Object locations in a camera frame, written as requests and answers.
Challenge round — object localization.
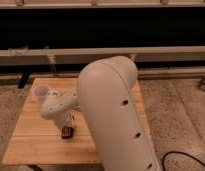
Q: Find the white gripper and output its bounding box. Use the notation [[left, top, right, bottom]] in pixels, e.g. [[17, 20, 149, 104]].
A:
[[55, 112, 76, 138]]

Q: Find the dark red eraser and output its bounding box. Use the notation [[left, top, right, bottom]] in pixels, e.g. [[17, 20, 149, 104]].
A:
[[61, 130, 73, 139]]

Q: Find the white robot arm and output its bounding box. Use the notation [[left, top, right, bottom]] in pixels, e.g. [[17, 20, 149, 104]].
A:
[[40, 56, 160, 171]]

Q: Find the wooden table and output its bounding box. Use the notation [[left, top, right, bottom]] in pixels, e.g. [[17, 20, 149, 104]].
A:
[[1, 77, 158, 166]]

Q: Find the translucent plastic cup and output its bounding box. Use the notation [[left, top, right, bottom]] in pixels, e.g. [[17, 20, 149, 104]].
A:
[[33, 84, 50, 100]]

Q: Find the black floor cable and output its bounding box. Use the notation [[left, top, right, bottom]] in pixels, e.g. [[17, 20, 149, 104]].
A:
[[161, 150, 205, 171]]

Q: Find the grey metal rail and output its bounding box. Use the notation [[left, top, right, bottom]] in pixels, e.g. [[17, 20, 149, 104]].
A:
[[0, 46, 205, 66]]

